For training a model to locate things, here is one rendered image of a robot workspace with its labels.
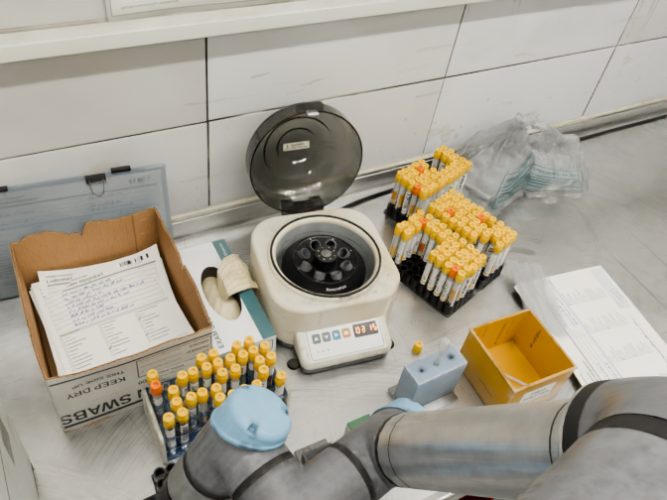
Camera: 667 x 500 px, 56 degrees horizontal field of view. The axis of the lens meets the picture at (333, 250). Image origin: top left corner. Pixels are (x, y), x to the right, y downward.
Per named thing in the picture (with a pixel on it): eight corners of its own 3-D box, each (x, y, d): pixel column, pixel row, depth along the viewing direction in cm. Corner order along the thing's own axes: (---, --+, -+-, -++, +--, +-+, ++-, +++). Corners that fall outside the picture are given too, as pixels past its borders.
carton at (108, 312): (61, 437, 95) (41, 384, 84) (25, 300, 111) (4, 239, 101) (216, 381, 105) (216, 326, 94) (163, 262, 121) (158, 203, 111)
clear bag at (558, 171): (510, 197, 149) (531, 151, 139) (498, 153, 161) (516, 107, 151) (593, 205, 151) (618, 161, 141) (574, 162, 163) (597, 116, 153)
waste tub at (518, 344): (494, 424, 106) (514, 392, 99) (453, 360, 114) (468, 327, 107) (555, 399, 111) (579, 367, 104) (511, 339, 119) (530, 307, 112)
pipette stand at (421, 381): (410, 425, 104) (424, 393, 97) (387, 391, 108) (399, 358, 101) (457, 401, 108) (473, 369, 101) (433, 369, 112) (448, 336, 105)
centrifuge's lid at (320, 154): (251, 112, 103) (239, 90, 109) (250, 233, 119) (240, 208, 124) (372, 102, 110) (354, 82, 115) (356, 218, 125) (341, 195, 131)
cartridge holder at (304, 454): (319, 508, 93) (322, 498, 90) (293, 454, 98) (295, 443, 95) (350, 493, 95) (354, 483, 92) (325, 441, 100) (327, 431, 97)
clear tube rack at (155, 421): (164, 466, 94) (161, 443, 89) (144, 411, 100) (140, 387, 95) (288, 416, 102) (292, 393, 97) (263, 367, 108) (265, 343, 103)
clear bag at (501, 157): (485, 230, 140) (513, 165, 126) (422, 190, 146) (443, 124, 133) (539, 182, 155) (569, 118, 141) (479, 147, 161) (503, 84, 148)
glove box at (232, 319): (216, 378, 105) (216, 345, 99) (171, 278, 119) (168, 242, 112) (284, 354, 110) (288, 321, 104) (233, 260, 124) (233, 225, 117)
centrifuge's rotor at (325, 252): (294, 317, 109) (297, 292, 104) (270, 254, 119) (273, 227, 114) (375, 302, 114) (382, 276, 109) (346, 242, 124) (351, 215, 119)
